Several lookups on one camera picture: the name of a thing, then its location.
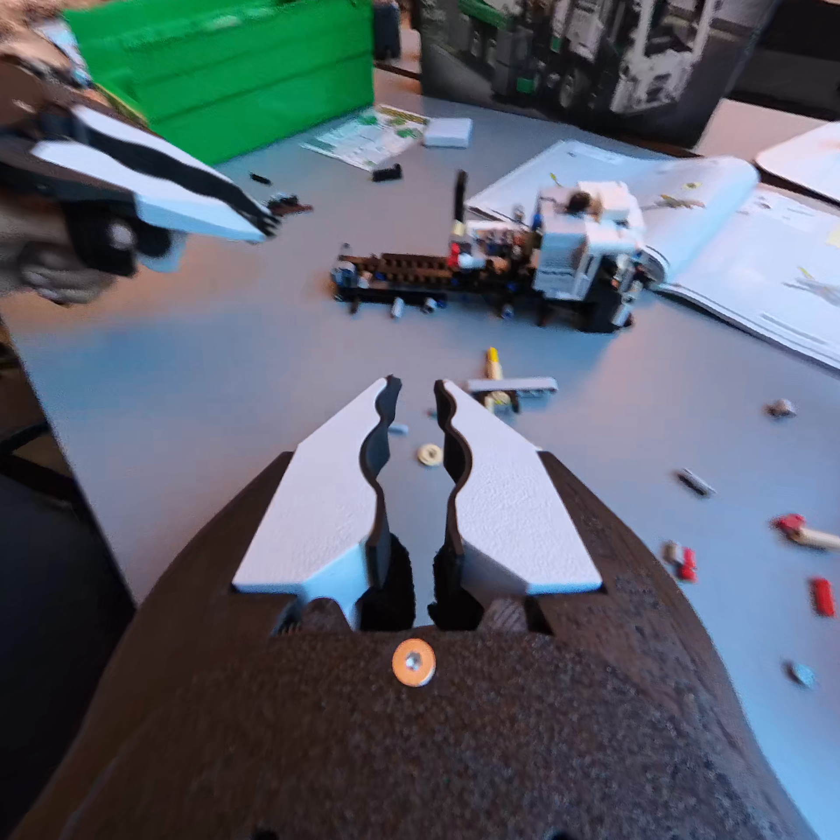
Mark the dark grey round lego piece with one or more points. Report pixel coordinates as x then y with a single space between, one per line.
802 674

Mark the small white block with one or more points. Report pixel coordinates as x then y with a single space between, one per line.
448 133

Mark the white paper sheet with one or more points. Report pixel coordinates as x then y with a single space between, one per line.
807 164

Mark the light grey lego half bush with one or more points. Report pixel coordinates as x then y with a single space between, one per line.
670 552

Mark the open instruction booklet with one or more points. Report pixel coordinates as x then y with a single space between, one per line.
722 216

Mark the partly built lego truck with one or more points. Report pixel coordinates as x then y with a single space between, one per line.
571 249

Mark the grey beam lego subassembly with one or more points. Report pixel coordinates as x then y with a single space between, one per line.
518 385

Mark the pile of small dark lego pieces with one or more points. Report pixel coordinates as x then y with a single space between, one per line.
283 200

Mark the plastic bags of lego parts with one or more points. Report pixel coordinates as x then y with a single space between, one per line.
39 39

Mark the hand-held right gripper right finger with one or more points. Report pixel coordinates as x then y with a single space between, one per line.
518 518

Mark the black angled lego piece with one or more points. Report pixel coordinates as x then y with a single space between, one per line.
387 174

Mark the white green leaflet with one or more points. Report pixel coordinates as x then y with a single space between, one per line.
367 138

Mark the tan round lego pulley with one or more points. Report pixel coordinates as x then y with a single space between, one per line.
430 455

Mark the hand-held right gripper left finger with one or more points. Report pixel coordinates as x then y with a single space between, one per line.
308 512

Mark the green plastic bin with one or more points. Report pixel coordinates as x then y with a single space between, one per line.
229 79

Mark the lego set cardboard box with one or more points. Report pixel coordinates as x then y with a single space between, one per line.
590 59

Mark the grey lego pin connector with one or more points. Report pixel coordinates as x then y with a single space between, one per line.
695 482

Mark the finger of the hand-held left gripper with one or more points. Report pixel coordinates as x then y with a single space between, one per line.
184 210
111 124

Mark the person's left hand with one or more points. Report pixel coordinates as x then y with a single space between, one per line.
52 279

